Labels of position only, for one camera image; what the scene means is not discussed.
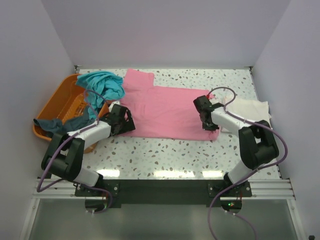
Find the folded white t shirt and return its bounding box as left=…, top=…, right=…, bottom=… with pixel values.
left=226, top=96, right=271, bottom=125

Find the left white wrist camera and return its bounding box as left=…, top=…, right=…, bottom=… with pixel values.
left=110, top=100, right=121, bottom=107

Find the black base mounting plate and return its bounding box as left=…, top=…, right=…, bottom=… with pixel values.
left=74, top=178, right=252, bottom=210

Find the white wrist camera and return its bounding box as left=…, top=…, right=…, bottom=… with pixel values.
left=206, top=93, right=222, bottom=105
left=110, top=100, right=121, bottom=107

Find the dark teal t shirt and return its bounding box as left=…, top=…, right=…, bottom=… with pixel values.
left=33, top=112, right=94, bottom=139

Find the pink t shirt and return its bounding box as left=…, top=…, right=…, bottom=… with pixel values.
left=120, top=68, right=220, bottom=141

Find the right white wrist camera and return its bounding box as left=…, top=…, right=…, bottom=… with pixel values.
left=206, top=93, right=222, bottom=105

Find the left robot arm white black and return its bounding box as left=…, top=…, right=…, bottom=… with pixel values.
left=41, top=104, right=136, bottom=196

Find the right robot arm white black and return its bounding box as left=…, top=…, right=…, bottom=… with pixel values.
left=193, top=95, right=279, bottom=197

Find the turquoise t shirt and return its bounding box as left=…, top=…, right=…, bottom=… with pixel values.
left=76, top=71, right=125, bottom=120

